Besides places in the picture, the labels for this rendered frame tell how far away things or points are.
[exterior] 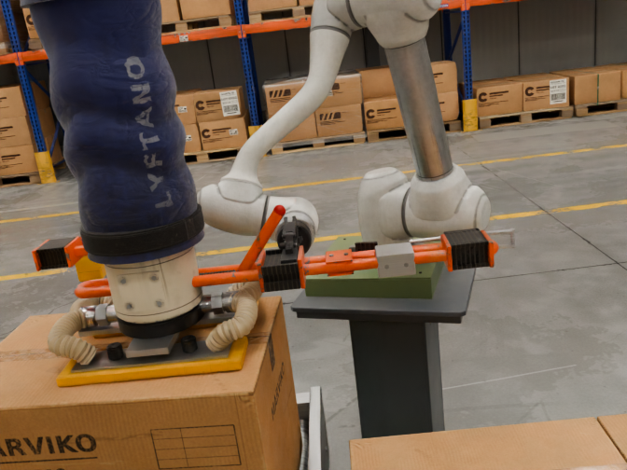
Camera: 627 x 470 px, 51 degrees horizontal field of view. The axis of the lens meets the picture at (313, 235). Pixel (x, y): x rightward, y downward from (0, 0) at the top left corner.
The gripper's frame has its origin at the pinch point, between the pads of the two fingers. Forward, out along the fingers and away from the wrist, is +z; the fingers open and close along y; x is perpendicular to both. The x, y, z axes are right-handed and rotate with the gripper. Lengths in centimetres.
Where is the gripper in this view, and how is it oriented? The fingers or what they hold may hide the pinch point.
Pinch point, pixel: (290, 267)
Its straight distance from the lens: 125.4
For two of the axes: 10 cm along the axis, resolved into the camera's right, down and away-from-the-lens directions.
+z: -0.1, 2.9, -9.6
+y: 1.1, 9.5, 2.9
